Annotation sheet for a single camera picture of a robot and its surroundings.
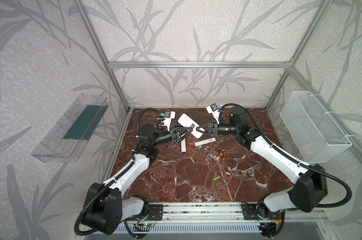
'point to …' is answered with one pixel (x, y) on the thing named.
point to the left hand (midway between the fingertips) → (191, 128)
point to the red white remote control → (184, 120)
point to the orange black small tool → (221, 154)
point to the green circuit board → (148, 224)
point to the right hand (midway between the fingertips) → (198, 125)
